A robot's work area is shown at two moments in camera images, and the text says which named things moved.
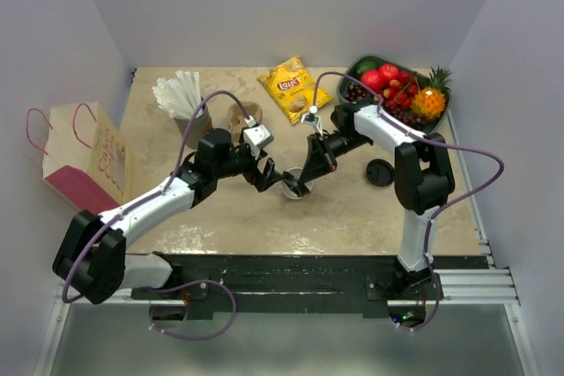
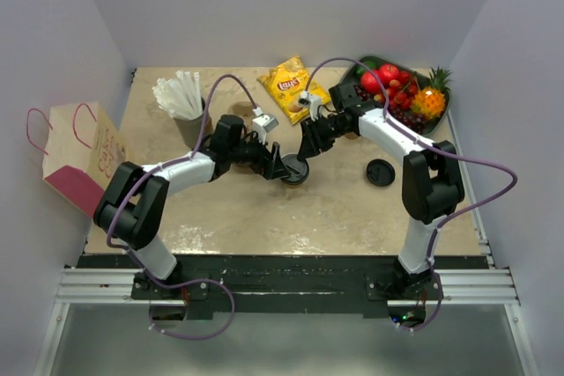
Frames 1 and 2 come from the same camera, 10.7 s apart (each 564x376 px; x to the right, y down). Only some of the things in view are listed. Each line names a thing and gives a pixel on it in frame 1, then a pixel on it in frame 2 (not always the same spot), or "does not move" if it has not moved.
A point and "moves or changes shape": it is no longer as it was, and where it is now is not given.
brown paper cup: (296, 173) moves or changes shape
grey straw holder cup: (201, 125) does not move
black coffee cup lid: (380, 173) does not move
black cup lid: (295, 172) to (301, 166)
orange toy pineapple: (429, 101) does not move
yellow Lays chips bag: (292, 86) does not move
